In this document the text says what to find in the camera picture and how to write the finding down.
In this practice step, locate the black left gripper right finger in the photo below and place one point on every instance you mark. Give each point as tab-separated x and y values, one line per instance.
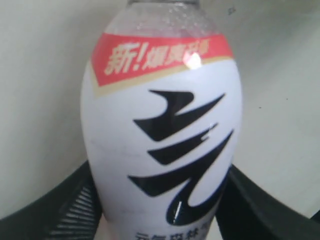
247	212

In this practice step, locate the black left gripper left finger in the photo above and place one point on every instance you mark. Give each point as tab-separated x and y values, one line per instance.
70	211

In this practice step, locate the pink peach soda bottle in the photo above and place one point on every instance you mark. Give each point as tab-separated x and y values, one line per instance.
161	110

